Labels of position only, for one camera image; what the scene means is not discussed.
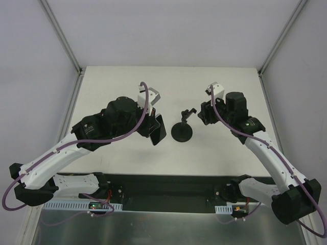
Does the black phone stand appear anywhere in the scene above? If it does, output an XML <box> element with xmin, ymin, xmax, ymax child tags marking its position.
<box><xmin>171</xmin><ymin>108</ymin><xmax>197</xmax><ymax>143</ymax></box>

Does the white slotted right cable duct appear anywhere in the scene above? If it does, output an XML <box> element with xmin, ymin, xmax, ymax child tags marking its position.
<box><xmin>215</xmin><ymin>204</ymin><xmax>233</xmax><ymax>215</ymax></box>

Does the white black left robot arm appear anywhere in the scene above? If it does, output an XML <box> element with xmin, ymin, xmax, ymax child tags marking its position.
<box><xmin>9</xmin><ymin>92</ymin><xmax>166</xmax><ymax>206</ymax></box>

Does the aluminium frame post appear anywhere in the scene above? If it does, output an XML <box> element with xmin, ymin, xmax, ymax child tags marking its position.
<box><xmin>258</xmin><ymin>0</ymin><xmax>310</xmax><ymax>78</ymax></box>
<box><xmin>38</xmin><ymin>0</ymin><xmax>83</xmax><ymax>75</ymax></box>

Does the aluminium left frame post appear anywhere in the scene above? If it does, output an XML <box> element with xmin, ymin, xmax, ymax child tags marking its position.
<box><xmin>38</xmin><ymin>0</ymin><xmax>83</xmax><ymax>75</ymax></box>

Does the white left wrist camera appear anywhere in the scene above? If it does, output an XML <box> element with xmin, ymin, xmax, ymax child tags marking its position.
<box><xmin>137</xmin><ymin>85</ymin><xmax>160</xmax><ymax>111</ymax></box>

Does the aluminium table rail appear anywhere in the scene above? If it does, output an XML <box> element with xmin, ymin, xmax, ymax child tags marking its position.
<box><xmin>258</xmin><ymin>73</ymin><xmax>285</xmax><ymax>154</ymax></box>
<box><xmin>17</xmin><ymin>67</ymin><xmax>86</xmax><ymax>244</ymax></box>

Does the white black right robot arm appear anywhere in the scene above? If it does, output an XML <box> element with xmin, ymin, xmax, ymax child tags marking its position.
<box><xmin>198</xmin><ymin>92</ymin><xmax>321</xmax><ymax>225</ymax></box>

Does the aluminium left table rail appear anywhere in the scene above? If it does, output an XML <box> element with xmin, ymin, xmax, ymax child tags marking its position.
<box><xmin>17</xmin><ymin>67</ymin><xmax>86</xmax><ymax>244</ymax></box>

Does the white slotted left cable duct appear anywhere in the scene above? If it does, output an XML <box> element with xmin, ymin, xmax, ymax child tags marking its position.
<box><xmin>43</xmin><ymin>200</ymin><xmax>123</xmax><ymax>212</ymax></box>

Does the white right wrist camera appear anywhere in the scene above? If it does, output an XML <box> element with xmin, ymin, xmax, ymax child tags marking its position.
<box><xmin>205</xmin><ymin>82</ymin><xmax>225</xmax><ymax>100</ymax></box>

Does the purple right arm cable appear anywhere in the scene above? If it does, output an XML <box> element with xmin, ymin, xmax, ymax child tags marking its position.
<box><xmin>209</xmin><ymin>85</ymin><xmax>327</xmax><ymax>237</ymax></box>

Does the shiny metal front panel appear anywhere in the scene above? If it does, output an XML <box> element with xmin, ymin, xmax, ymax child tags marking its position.
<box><xmin>18</xmin><ymin>204</ymin><xmax>308</xmax><ymax>244</ymax></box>

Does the white slotted cable duct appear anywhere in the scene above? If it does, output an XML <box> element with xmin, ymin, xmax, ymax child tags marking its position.
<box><xmin>215</xmin><ymin>204</ymin><xmax>233</xmax><ymax>215</ymax></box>
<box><xmin>43</xmin><ymin>200</ymin><xmax>123</xmax><ymax>212</ymax></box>

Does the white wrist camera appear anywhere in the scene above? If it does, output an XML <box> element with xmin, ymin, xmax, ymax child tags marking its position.
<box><xmin>205</xmin><ymin>82</ymin><xmax>225</xmax><ymax>100</ymax></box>
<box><xmin>137</xmin><ymin>85</ymin><xmax>160</xmax><ymax>111</ymax></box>

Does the aluminium right frame post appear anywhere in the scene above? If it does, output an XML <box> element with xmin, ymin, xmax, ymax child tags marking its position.
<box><xmin>258</xmin><ymin>0</ymin><xmax>310</xmax><ymax>78</ymax></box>

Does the aluminium right table rail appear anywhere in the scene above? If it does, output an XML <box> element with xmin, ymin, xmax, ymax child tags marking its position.
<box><xmin>258</xmin><ymin>73</ymin><xmax>285</xmax><ymax>154</ymax></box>

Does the light blue smartphone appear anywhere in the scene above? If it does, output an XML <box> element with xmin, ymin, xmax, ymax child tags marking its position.
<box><xmin>150</xmin><ymin>114</ymin><xmax>167</xmax><ymax>146</ymax></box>

